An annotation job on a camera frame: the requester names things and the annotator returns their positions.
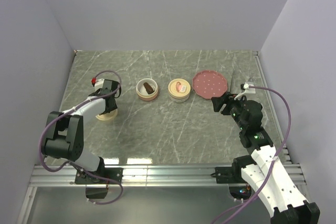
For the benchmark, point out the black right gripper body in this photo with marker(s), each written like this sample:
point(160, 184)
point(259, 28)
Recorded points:
point(233, 107)

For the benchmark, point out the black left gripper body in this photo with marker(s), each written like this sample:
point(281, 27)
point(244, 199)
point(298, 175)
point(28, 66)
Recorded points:
point(112, 108)

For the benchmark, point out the brown ridged food piece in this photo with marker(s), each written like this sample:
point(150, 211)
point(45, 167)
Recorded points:
point(148, 88)

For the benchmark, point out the cream lid with label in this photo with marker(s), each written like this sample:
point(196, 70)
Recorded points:
point(179, 87)

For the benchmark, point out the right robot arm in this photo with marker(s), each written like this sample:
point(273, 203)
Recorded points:
point(262, 169)

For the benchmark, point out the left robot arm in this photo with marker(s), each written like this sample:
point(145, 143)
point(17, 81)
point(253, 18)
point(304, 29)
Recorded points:
point(63, 137)

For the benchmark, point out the pink bowl white inside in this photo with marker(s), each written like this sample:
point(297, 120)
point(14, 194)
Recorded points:
point(142, 94)

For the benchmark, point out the pink octagonal plate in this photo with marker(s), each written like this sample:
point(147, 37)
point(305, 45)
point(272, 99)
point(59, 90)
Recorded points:
point(209, 83)

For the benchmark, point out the steel bowl red band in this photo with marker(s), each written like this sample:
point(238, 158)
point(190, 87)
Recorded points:
point(179, 99)

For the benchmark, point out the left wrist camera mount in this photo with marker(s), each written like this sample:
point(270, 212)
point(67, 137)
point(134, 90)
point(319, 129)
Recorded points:
point(97, 83)

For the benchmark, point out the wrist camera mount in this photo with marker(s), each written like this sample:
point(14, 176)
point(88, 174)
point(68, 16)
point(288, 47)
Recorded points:
point(247, 88)
point(97, 83)

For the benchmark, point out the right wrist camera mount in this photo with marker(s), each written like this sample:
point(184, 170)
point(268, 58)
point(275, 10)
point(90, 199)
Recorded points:
point(247, 88)

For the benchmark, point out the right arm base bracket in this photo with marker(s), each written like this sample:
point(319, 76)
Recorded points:
point(227, 175)

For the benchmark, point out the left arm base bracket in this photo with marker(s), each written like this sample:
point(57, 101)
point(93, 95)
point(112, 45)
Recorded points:
point(98, 186)

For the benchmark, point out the aluminium front rail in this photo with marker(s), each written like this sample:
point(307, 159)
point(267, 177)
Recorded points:
point(187, 175)

